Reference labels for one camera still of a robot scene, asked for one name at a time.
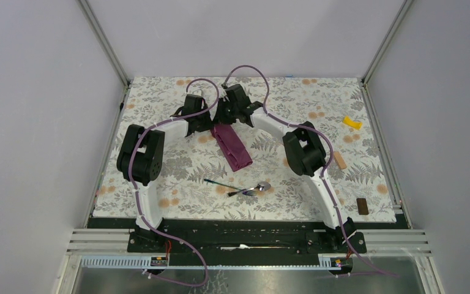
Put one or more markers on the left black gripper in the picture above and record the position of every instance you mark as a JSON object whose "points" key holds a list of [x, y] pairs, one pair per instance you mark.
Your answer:
{"points": [[208, 124]]}

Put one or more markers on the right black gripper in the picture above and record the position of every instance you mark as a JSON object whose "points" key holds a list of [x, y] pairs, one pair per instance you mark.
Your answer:
{"points": [[219, 117]]}

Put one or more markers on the purple cloth napkin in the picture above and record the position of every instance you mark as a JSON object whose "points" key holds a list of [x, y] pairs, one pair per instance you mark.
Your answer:
{"points": [[231, 146]]}

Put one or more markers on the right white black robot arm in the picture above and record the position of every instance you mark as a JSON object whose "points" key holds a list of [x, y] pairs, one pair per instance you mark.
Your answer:
{"points": [[305, 153]]}

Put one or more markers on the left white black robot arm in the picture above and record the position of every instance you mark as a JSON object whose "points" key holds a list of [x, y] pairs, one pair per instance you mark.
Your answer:
{"points": [[140, 159]]}

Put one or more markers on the iridescent spoon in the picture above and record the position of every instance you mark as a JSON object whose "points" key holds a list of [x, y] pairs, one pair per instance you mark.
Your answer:
{"points": [[260, 187]]}

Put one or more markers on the iridescent fork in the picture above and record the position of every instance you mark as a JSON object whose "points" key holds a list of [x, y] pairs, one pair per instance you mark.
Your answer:
{"points": [[231, 187]]}

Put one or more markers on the light wooden block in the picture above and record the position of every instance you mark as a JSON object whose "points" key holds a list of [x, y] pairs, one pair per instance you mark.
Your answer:
{"points": [[340, 160]]}

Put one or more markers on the yellow plastic piece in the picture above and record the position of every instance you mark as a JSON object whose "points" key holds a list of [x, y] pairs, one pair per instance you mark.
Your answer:
{"points": [[357, 125]]}

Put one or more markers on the dark brown block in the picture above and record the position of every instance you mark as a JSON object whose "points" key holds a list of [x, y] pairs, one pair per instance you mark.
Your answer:
{"points": [[362, 206]]}

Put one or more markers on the left aluminium frame post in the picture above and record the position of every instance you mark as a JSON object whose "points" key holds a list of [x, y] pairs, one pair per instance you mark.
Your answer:
{"points": [[103, 41]]}

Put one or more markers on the aluminium frame post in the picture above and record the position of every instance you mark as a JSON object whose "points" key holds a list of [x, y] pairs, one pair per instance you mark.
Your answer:
{"points": [[103, 41], [388, 38]]}

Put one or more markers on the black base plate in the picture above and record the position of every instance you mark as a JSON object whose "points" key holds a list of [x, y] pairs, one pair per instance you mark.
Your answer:
{"points": [[242, 241]]}

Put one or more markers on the slotted cable duct rail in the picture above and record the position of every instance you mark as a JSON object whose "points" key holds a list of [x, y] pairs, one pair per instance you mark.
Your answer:
{"points": [[159, 262]]}

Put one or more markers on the right aluminium frame post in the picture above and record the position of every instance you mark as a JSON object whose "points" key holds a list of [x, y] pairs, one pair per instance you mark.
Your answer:
{"points": [[388, 38]]}

